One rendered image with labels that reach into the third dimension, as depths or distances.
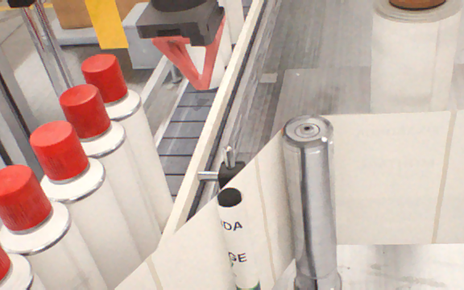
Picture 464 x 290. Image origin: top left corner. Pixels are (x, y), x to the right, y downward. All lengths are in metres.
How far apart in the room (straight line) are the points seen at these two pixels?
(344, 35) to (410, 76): 0.49
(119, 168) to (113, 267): 0.09
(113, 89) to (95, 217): 0.12
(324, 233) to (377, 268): 0.11
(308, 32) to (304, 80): 0.26
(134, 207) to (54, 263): 0.12
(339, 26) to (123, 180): 0.69
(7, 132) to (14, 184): 0.22
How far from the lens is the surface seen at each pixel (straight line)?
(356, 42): 1.00
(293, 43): 1.02
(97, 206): 0.42
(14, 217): 0.38
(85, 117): 0.44
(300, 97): 0.76
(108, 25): 0.54
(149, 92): 0.67
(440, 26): 0.54
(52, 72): 0.57
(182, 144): 0.70
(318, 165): 0.37
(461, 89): 0.78
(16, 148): 0.59
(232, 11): 0.90
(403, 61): 0.55
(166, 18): 0.49
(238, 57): 0.81
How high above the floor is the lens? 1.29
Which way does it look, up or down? 41 degrees down
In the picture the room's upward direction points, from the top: 10 degrees counter-clockwise
